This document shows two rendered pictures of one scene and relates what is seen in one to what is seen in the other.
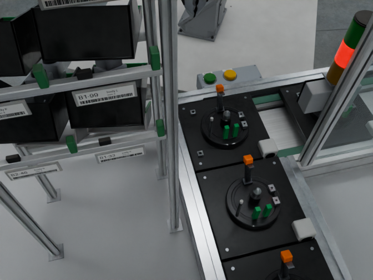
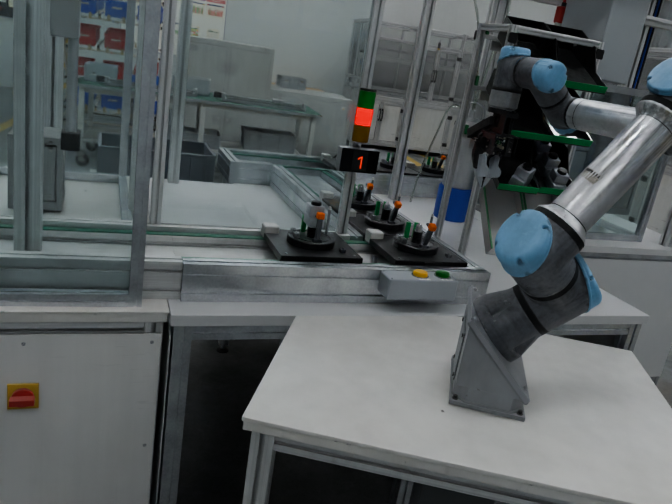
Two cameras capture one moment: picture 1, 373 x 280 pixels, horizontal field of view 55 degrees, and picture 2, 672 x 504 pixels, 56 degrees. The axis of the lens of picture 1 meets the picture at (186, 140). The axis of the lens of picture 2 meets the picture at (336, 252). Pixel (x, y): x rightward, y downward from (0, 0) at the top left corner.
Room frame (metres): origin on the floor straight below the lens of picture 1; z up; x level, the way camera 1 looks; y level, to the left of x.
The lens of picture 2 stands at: (2.46, -0.58, 1.51)
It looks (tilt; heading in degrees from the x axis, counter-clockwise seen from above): 18 degrees down; 173
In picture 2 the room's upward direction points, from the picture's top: 9 degrees clockwise
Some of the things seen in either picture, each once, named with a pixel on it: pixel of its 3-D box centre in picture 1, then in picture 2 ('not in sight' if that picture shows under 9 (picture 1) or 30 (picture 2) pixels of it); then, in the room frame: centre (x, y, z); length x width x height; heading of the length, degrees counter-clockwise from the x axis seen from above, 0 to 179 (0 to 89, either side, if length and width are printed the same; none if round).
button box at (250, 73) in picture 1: (228, 81); (418, 285); (0.86, -0.14, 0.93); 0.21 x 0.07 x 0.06; 105
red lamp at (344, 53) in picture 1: (351, 51); (363, 116); (0.56, -0.33, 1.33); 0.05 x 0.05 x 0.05
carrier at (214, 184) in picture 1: (255, 196); (385, 212); (0.39, -0.17, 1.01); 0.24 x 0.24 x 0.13; 15
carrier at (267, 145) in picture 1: (226, 120); (417, 234); (0.63, -0.11, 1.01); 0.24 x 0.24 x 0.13; 15
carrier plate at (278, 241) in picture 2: (328, 111); (310, 245); (0.71, -0.44, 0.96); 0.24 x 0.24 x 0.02; 15
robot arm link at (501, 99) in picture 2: not in sight; (505, 100); (0.83, 0.00, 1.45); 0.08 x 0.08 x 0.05
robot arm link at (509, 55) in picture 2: not in sight; (512, 69); (0.83, -0.01, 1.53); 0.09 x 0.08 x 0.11; 24
